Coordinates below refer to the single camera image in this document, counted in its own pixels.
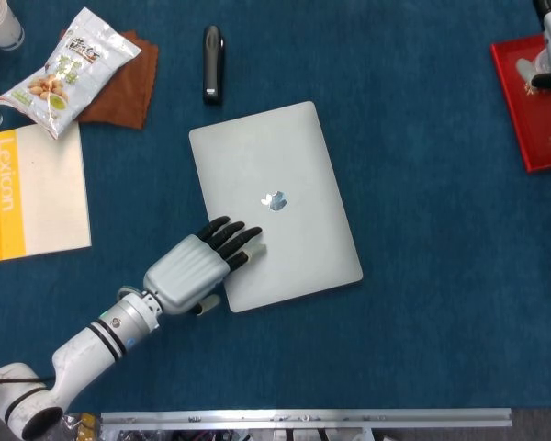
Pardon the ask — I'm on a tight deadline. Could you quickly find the clear bag with yellow contents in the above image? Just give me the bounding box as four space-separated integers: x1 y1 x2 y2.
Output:
62 412 105 441

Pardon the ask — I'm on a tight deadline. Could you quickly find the brown folded cloth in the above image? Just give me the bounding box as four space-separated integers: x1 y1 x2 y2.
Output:
59 29 160 131

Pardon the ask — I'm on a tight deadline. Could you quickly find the black stapler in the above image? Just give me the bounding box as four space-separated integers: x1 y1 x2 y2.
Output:
202 25 227 107

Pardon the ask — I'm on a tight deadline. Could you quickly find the stack of paper cups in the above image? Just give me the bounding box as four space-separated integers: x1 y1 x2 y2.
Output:
0 0 26 51

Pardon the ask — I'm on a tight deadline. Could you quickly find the aluminium profile rail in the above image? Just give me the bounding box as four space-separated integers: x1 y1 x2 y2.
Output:
99 407 513 433

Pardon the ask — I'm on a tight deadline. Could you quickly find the white nut snack bag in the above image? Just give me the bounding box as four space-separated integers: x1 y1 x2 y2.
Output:
0 6 143 140

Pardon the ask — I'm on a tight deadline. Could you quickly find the red hardcover certificate folder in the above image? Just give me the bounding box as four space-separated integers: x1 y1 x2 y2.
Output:
489 39 551 174

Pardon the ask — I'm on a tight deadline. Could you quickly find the white yellow Lexicon notebook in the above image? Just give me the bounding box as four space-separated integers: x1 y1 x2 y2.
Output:
0 123 93 263

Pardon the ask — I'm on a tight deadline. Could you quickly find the blue table cloth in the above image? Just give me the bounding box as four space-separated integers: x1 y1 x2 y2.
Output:
0 0 551 414

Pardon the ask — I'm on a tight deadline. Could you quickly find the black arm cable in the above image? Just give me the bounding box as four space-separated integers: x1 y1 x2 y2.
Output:
0 375 56 387

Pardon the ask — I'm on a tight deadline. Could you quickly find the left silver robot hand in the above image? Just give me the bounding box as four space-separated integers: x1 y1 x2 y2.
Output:
142 216 268 318

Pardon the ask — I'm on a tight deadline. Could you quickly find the silver laptop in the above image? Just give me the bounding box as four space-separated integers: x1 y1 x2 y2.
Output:
187 100 365 314

